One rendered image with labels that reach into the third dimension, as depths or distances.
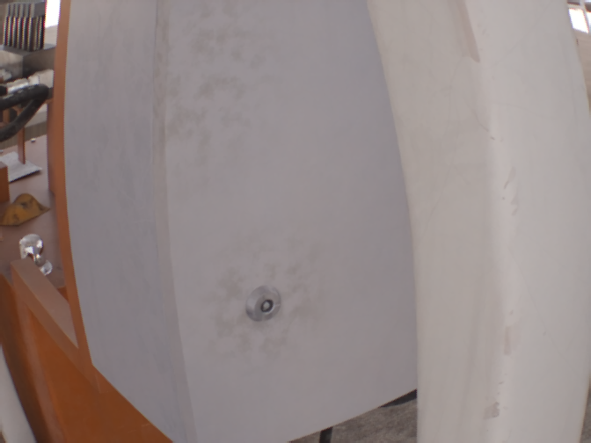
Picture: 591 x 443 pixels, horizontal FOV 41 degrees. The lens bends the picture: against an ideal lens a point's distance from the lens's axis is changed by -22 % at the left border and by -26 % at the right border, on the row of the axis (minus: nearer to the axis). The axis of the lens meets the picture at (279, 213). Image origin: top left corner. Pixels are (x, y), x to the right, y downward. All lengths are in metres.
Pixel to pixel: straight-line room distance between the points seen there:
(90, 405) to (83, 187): 0.58
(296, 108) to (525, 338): 0.42
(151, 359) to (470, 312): 0.49
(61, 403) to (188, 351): 0.63
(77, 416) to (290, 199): 0.71
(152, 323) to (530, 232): 0.48
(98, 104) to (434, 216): 0.48
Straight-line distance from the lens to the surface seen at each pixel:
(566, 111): 0.27
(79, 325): 0.90
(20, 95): 1.31
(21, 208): 1.45
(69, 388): 1.27
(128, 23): 0.65
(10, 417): 1.41
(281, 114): 0.65
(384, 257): 0.75
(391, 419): 1.97
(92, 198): 0.76
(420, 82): 0.26
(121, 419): 1.34
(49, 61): 1.48
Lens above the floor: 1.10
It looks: 20 degrees down
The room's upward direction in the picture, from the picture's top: 1 degrees counter-clockwise
